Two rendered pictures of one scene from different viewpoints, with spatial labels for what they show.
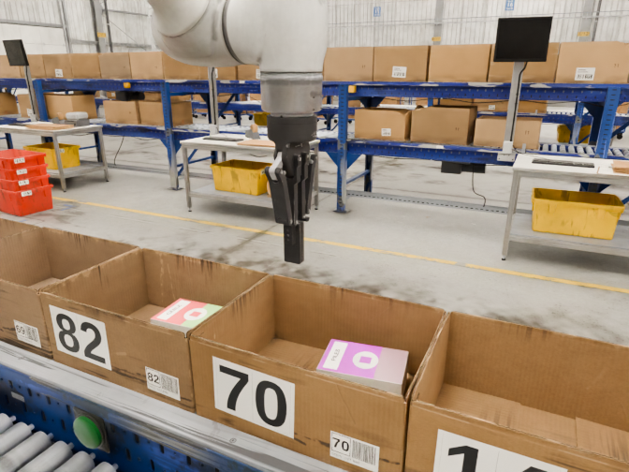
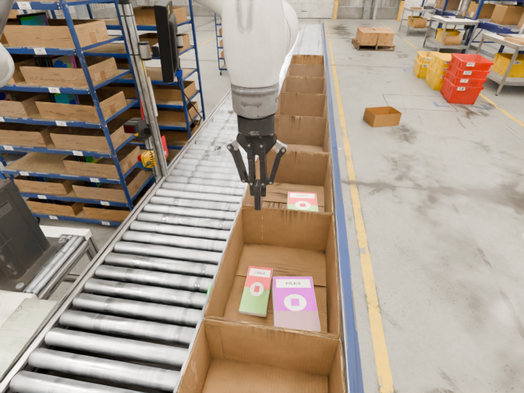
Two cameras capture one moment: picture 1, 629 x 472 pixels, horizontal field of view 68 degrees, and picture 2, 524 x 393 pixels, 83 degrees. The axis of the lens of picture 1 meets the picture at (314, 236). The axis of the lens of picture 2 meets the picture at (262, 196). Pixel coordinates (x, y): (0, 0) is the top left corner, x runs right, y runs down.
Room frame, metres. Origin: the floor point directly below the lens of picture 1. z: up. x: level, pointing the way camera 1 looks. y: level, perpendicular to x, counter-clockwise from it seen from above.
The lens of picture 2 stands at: (0.56, -0.51, 1.63)
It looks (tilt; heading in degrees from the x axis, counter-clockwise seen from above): 36 degrees down; 73
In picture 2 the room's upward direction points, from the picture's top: straight up
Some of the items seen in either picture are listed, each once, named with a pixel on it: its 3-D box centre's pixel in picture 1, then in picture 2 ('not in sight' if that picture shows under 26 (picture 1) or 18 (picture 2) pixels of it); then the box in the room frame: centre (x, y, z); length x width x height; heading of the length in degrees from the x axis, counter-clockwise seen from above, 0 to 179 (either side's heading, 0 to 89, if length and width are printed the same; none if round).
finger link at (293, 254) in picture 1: (292, 242); (256, 195); (0.72, 0.04, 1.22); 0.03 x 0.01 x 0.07; 64
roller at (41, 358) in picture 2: not in sight; (111, 369); (0.26, -0.01, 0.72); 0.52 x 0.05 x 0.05; 154
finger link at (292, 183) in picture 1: (288, 190); (251, 161); (0.71, 0.04, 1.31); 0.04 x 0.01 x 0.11; 64
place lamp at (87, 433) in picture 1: (86, 433); not in sight; (0.74, 0.45, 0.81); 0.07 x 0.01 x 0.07; 64
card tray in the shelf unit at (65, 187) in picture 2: not in sight; (54, 175); (-0.42, 1.83, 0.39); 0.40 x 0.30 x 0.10; 155
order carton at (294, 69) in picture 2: not in sight; (305, 81); (1.62, 1.76, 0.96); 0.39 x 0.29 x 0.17; 64
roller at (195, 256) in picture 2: not in sight; (172, 253); (0.46, 0.40, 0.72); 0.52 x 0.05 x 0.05; 154
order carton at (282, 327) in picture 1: (323, 361); (278, 277); (0.76, -0.02, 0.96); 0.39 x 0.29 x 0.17; 64
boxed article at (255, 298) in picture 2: not in sight; (256, 289); (0.71, 0.01, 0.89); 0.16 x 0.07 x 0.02; 65
